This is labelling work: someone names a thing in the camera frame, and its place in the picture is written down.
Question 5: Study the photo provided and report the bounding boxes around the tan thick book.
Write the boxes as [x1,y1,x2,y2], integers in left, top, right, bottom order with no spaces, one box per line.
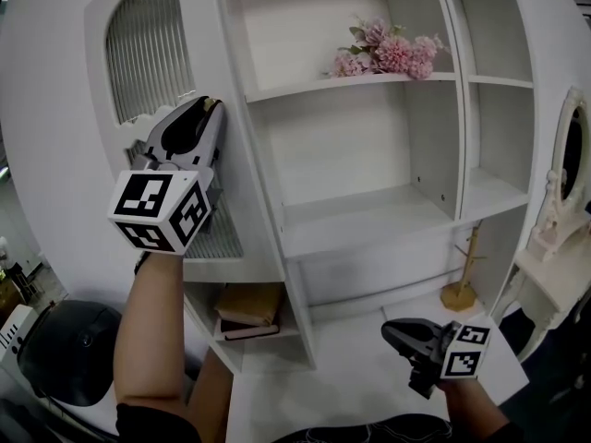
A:
[214,282,285,327]

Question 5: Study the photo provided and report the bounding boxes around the person's left forearm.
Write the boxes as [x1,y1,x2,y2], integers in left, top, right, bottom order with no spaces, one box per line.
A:
[113,246,195,417]

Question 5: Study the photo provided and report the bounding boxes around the pink artificial flower bunch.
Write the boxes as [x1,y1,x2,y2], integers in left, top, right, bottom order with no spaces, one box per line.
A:
[327,14,452,81]

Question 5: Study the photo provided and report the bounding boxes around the person's right forearm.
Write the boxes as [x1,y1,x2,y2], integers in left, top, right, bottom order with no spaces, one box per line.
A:
[436,377,512,437]

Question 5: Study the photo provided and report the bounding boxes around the person's black t-shirt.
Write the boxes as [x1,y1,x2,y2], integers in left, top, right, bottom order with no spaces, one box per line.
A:
[115,401,525,443]

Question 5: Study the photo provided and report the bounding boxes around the white shelf cabinet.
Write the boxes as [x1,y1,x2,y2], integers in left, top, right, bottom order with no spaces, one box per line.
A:
[0,0,573,373]

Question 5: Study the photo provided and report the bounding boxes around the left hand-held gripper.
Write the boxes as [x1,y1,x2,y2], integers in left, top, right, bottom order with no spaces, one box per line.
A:
[106,95,228,256]

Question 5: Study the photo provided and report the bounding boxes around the dark cover book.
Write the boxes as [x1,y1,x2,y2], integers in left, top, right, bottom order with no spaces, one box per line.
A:
[219,318,282,341]

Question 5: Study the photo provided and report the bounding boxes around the small wooden tree stand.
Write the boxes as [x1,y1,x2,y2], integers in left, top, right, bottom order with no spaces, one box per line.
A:
[440,221,488,313]

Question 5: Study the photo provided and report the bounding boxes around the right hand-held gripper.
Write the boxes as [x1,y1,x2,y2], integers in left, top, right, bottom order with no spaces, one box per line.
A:
[381,318,492,401]

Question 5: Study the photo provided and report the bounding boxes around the white oval vanity mirror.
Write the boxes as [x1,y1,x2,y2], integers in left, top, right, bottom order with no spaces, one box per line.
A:
[551,85,591,230]

